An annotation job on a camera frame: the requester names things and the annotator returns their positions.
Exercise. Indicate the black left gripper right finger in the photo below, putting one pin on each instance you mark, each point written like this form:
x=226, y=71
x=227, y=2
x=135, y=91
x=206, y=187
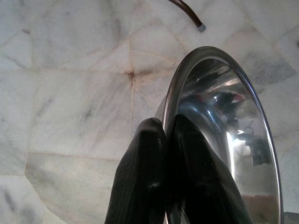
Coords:
x=201, y=182

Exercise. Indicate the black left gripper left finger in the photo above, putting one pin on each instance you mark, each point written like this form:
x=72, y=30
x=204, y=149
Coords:
x=140, y=175

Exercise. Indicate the large steel bowl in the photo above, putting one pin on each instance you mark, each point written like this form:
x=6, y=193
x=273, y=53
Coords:
x=233, y=98

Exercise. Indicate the marble-pattern table with curved legs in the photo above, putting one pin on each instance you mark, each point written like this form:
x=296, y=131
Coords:
x=190, y=14

